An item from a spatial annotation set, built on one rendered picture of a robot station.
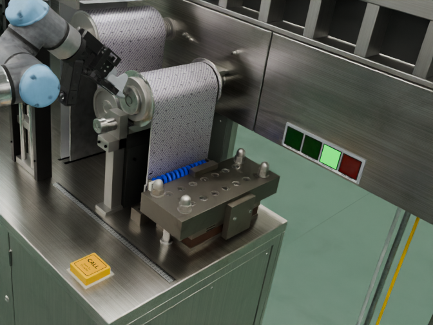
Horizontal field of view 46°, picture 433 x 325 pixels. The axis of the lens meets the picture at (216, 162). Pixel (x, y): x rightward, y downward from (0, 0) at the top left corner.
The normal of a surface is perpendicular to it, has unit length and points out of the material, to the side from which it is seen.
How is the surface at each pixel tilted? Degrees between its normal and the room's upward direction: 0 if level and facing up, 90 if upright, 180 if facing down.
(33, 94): 90
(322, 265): 0
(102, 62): 90
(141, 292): 0
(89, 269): 0
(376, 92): 90
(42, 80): 90
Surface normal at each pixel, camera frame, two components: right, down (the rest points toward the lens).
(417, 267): 0.14, -0.87
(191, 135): 0.71, 0.43
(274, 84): -0.69, 0.26
